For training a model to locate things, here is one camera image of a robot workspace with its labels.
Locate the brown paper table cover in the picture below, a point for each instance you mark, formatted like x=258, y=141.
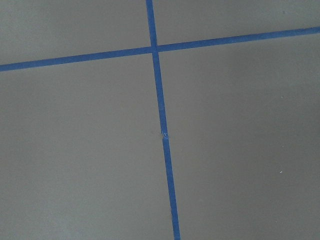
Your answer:
x=159, y=119

